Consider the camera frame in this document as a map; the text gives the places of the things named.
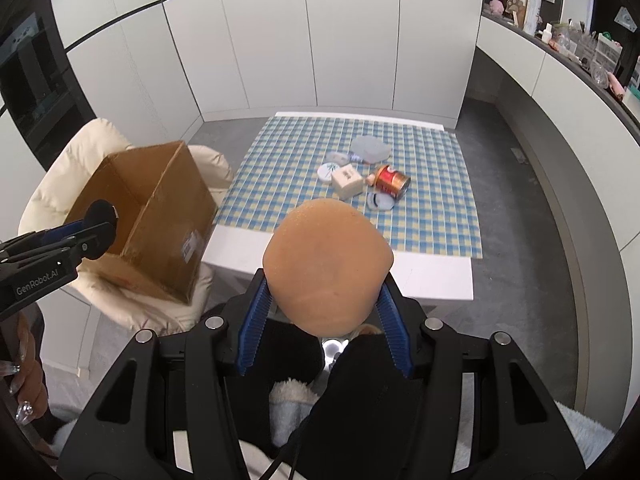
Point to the brown paw print card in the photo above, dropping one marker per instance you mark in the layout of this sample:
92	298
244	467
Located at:
516	7

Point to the translucent plastic container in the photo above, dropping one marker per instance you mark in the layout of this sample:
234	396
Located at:
370	149

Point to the cream padded chair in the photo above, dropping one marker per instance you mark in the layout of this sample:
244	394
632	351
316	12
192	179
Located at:
100	145

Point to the small bottle with pink cap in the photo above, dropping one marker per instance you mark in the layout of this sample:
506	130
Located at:
357	158

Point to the person's black trousers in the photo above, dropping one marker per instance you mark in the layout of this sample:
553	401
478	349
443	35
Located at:
360	400

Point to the white spray bottle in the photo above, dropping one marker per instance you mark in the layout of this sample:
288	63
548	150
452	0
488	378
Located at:
532	10

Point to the black built-in oven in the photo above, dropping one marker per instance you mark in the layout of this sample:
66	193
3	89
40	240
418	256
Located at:
35	90

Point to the beige makeup puff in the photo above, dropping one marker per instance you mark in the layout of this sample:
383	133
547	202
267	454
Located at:
327	260

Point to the blue yellow checked tablecloth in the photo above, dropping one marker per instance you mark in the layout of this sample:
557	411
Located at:
295	170

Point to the red tin can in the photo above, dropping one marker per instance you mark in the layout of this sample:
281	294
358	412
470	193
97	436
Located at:
392	181

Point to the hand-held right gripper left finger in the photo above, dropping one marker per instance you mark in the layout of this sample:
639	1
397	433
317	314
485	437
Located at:
252	330

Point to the pink plush toy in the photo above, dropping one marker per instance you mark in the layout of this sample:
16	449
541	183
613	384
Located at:
496	7

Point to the white carton with barcode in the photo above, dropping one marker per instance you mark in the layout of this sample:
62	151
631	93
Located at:
347	182

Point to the white round tin green print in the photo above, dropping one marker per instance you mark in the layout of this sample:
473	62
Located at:
329	172

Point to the cardboard box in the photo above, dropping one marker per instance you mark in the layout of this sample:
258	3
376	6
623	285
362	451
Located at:
160	220

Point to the black makeup puff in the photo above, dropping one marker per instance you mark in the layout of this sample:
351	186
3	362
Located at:
101	212

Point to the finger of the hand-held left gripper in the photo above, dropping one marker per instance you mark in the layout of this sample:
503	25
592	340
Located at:
65	230
85	246

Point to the person's left hand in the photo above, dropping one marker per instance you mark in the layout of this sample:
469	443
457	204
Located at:
32	385

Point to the clear desk organiser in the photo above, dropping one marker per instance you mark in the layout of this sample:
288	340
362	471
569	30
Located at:
600	50

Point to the white table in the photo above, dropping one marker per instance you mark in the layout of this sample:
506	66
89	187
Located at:
435	275

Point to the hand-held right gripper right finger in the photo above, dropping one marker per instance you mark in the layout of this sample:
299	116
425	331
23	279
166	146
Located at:
392	332

